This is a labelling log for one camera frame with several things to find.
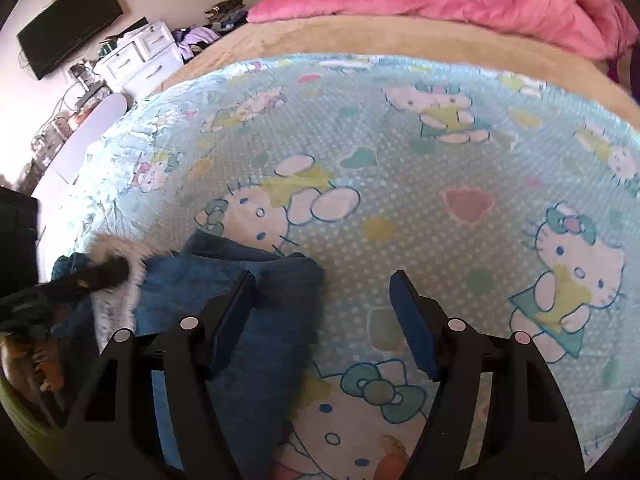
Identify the Hello Kitty blue bed sheet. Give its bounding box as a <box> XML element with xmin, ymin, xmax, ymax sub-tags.
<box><xmin>37</xmin><ymin>53</ymin><xmax>640</xmax><ymax>480</ymax></box>

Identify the beige bed blanket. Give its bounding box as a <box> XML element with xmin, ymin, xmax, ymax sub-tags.
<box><xmin>155</xmin><ymin>15</ymin><xmax>639</xmax><ymax>128</ymax></box>

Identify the pink quilt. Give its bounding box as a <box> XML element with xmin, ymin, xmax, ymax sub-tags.
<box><xmin>248</xmin><ymin>0</ymin><xmax>639</xmax><ymax>61</ymax></box>

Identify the yellow green sleeve forearm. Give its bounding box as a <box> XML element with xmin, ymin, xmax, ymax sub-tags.
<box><xmin>0</xmin><ymin>331</ymin><xmax>72</xmax><ymax>461</ymax></box>

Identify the pile of clothes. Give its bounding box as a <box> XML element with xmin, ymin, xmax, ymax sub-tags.
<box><xmin>171</xmin><ymin>0</ymin><xmax>248</xmax><ymax>64</ymax></box>

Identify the black wall television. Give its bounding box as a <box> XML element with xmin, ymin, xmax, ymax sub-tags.
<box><xmin>17</xmin><ymin>0</ymin><xmax>122</xmax><ymax>80</ymax></box>

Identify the white drawer cabinet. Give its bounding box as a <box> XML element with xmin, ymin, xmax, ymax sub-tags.
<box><xmin>93</xmin><ymin>21</ymin><xmax>183</xmax><ymax>105</ymax></box>

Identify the white round stool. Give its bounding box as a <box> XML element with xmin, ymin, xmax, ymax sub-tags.
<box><xmin>32</xmin><ymin>93</ymin><xmax>128</xmax><ymax>200</ymax></box>

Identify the blue denim pants lace hem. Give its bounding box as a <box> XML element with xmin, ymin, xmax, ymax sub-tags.
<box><xmin>49</xmin><ymin>228</ymin><xmax>327</xmax><ymax>470</ymax></box>

